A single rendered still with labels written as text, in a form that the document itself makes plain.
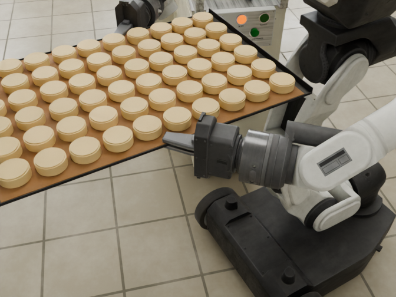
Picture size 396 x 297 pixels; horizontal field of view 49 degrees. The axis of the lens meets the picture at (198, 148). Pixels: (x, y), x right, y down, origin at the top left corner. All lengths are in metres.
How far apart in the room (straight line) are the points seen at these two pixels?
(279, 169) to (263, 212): 1.06
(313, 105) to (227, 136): 0.49
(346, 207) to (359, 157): 0.95
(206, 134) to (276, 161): 0.12
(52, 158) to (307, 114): 0.67
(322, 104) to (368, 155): 0.49
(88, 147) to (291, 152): 0.32
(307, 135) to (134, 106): 0.31
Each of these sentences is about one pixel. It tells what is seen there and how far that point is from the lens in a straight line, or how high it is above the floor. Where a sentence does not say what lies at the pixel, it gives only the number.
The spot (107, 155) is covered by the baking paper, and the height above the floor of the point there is 1.00.
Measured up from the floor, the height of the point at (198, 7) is 0.87.
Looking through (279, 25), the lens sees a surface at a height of 0.76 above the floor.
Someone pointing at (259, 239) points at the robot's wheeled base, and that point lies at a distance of 1.62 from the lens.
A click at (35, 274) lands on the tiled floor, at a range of 1.86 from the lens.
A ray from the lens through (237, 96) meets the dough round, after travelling 0.81.
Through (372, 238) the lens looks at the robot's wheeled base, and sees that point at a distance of 1.75.
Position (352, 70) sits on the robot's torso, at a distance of 1.14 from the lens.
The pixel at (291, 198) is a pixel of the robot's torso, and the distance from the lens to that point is 1.31.
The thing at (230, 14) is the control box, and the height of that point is 0.83.
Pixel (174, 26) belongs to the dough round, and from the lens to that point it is 1.05.
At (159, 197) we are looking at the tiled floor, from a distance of 1.99.
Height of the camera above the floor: 1.50
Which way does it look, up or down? 43 degrees down
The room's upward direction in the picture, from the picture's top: straight up
